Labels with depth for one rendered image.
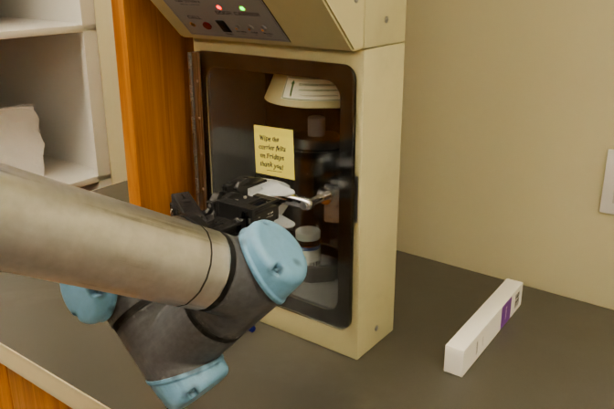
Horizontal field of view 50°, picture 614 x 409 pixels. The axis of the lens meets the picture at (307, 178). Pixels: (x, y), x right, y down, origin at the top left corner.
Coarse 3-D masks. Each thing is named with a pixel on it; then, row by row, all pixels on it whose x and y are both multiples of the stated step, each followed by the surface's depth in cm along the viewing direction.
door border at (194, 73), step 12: (192, 60) 105; (192, 72) 105; (192, 84) 106; (192, 108) 107; (192, 132) 108; (204, 144) 108; (204, 156) 109; (204, 168) 109; (204, 180) 110; (204, 192) 111; (204, 204) 112
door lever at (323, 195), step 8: (320, 192) 95; (328, 192) 94; (280, 200) 94; (288, 200) 93; (296, 200) 92; (304, 200) 91; (312, 200) 92; (320, 200) 93; (328, 200) 95; (304, 208) 91
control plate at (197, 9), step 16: (176, 0) 93; (192, 0) 91; (208, 0) 89; (224, 0) 87; (240, 0) 86; (256, 0) 84; (192, 16) 95; (208, 16) 93; (224, 16) 91; (240, 16) 89; (256, 16) 88; (272, 16) 86; (192, 32) 100; (208, 32) 97; (224, 32) 95; (240, 32) 93; (256, 32) 91; (272, 32) 89
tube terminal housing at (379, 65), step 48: (384, 0) 88; (240, 48) 100; (288, 48) 94; (384, 48) 91; (384, 96) 93; (384, 144) 96; (384, 192) 98; (384, 240) 101; (384, 288) 104; (336, 336) 102; (384, 336) 107
